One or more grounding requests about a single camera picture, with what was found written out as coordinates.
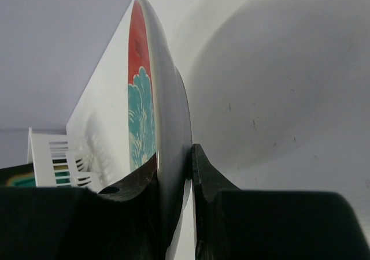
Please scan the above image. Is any white plastic dish rack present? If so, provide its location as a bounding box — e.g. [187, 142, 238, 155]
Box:
[27, 128, 103, 192]

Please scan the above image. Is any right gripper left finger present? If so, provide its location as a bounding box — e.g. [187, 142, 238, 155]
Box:
[1, 156, 173, 259]

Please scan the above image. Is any small red teal floral plate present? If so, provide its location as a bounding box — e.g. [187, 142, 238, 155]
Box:
[127, 0, 193, 259]

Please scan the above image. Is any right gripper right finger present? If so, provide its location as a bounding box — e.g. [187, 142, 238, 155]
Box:
[191, 144, 369, 259]

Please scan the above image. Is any black square plate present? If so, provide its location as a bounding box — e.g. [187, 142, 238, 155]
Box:
[0, 163, 36, 187]

